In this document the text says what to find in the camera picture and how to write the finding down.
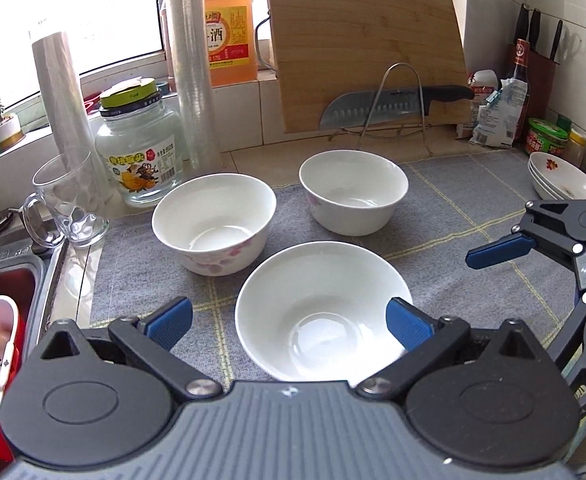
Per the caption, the black-handled block knife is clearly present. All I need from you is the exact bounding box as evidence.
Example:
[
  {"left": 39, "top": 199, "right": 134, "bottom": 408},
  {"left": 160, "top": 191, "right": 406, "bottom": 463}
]
[
  {"left": 529, "top": 8, "right": 542, "bottom": 53},
  {"left": 515, "top": 4, "right": 530, "bottom": 46},
  {"left": 549, "top": 20, "right": 564, "bottom": 63}
]

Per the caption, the metal wire rack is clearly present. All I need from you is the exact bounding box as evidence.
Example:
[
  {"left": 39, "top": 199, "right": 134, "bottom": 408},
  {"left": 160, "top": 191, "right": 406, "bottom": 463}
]
[{"left": 328, "top": 62, "right": 434, "bottom": 157}]

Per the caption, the black-handled kitchen cleaver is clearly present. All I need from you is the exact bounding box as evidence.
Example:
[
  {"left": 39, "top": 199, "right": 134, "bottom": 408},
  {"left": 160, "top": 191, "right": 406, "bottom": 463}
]
[{"left": 319, "top": 85, "right": 475, "bottom": 130}]

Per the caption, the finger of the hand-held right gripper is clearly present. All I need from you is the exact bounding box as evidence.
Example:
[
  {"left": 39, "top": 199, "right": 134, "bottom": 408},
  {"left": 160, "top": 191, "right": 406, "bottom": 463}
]
[
  {"left": 465, "top": 200, "right": 581, "bottom": 269},
  {"left": 548, "top": 290, "right": 586, "bottom": 413}
]

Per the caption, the stack of clear plastic cups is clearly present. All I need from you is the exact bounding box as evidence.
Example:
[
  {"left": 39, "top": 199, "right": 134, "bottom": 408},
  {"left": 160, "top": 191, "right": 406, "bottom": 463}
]
[{"left": 162, "top": 0, "right": 224, "bottom": 173}]

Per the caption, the steel sink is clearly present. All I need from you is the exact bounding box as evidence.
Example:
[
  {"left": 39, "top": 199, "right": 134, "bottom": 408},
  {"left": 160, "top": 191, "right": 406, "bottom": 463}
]
[{"left": 0, "top": 207, "right": 71, "bottom": 361}]

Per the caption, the white floral ceramic bowl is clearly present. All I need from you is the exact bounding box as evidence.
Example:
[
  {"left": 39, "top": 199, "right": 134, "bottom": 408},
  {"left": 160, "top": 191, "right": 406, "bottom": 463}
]
[
  {"left": 299, "top": 150, "right": 410, "bottom": 237},
  {"left": 151, "top": 173, "right": 277, "bottom": 277},
  {"left": 234, "top": 241, "right": 415, "bottom": 382}
]

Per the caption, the green-lidded sauce jar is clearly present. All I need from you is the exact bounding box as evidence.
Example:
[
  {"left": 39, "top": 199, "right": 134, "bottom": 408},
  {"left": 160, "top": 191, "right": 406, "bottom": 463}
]
[{"left": 524, "top": 117, "right": 570, "bottom": 157}]

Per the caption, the red and white food bag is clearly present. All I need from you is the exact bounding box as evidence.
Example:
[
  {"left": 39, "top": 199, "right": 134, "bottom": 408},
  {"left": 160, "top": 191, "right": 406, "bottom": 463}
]
[{"left": 455, "top": 70, "right": 501, "bottom": 141}]

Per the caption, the bamboo cutting board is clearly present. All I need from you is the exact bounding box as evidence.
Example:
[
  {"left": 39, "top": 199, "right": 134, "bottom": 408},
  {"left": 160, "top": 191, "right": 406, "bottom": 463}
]
[{"left": 264, "top": 0, "right": 474, "bottom": 135}]

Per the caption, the dark soy sauce bottle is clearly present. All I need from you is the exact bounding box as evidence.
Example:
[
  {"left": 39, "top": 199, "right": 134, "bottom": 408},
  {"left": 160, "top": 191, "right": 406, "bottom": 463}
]
[{"left": 510, "top": 37, "right": 532, "bottom": 96}]

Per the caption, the small potted plant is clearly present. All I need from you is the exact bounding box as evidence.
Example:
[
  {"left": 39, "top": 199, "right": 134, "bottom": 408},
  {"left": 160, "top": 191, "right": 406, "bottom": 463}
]
[{"left": 0, "top": 94, "right": 26, "bottom": 153}]

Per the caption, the white and blue food bag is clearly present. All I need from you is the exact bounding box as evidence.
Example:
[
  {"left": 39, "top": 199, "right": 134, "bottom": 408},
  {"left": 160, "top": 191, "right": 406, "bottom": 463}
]
[{"left": 470, "top": 77, "right": 530, "bottom": 150}]

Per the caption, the clear glass mug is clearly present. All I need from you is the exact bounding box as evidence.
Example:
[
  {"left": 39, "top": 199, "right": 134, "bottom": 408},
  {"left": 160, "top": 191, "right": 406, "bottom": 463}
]
[{"left": 20, "top": 149, "right": 110, "bottom": 248}]

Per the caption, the yellow-lidded spice jar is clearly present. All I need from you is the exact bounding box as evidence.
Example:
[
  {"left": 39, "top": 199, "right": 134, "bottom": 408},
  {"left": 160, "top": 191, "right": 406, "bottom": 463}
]
[{"left": 565, "top": 127, "right": 586, "bottom": 168}]

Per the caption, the red plastic basin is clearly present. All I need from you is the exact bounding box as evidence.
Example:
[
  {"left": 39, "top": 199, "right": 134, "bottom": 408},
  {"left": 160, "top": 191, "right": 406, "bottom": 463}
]
[{"left": 0, "top": 267, "right": 39, "bottom": 466}]

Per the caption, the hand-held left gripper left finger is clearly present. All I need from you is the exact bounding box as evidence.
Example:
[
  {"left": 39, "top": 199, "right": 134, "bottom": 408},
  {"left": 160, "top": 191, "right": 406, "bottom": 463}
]
[{"left": 27, "top": 296, "right": 224, "bottom": 403}]

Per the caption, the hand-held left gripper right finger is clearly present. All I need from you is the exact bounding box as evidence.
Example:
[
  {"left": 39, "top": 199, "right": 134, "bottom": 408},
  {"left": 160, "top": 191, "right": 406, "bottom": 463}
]
[{"left": 355, "top": 297, "right": 554, "bottom": 403}]

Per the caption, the large glass jar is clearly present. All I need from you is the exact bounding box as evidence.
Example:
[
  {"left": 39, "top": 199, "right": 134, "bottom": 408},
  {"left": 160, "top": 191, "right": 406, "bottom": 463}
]
[{"left": 94, "top": 77, "right": 184, "bottom": 207}]

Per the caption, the orange liquid jug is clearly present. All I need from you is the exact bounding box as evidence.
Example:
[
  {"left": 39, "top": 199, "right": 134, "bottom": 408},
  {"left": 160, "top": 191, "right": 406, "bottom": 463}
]
[{"left": 203, "top": 0, "right": 259, "bottom": 87}]

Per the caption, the grey checked cloth mat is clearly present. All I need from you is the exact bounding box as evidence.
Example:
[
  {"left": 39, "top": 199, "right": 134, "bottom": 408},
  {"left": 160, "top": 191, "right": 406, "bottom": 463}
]
[{"left": 89, "top": 150, "right": 584, "bottom": 386}]

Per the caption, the brown knife block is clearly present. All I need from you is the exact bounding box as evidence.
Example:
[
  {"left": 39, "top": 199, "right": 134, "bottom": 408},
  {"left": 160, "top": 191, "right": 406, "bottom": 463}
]
[{"left": 510, "top": 42, "right": 558, "bottom": 128}]

